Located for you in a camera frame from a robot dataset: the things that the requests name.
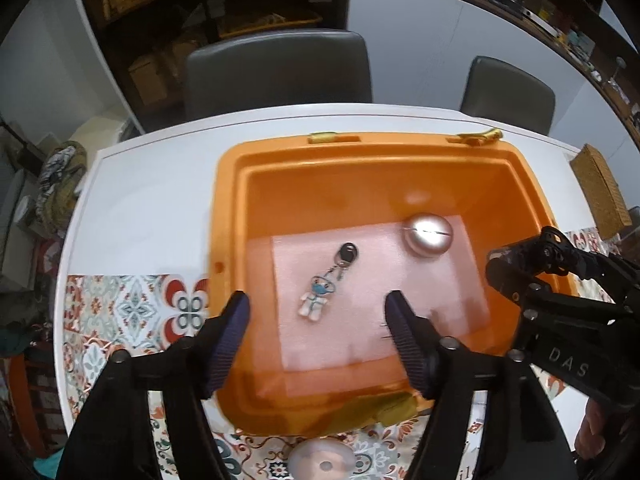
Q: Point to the teal cloth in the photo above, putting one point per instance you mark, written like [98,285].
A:
[50,469]

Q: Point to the silver computer mouse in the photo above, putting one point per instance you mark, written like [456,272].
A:
[428,235]

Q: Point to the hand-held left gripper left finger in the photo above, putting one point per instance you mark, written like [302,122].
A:
[227,340]

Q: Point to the patterned cloth bag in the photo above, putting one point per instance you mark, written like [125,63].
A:
[62,185]

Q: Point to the pink round speaker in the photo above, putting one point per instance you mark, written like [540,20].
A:
[320,462]

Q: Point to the dark wooden shelf cabinet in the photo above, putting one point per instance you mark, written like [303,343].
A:
[150,25]

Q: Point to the orange plastic crate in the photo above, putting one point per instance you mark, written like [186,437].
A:
[240,260]

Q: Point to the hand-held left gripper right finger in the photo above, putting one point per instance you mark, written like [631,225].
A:
[407,345]

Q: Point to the woven brown box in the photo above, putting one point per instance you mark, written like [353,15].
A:
[600,190]

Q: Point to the narrow grey dining chair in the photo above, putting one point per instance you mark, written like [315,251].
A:
[507,92]

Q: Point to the person's right hand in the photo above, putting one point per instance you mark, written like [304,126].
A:
[595,422]

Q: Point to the patterned tile table runner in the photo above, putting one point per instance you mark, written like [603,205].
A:
[130,305]

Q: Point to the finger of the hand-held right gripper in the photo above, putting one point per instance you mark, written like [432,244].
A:
[565,300]
[585,260]

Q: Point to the orange wooden chair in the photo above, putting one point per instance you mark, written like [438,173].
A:
[27,400]

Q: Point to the wide grey dining chair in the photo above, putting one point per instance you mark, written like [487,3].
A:
[277,75]

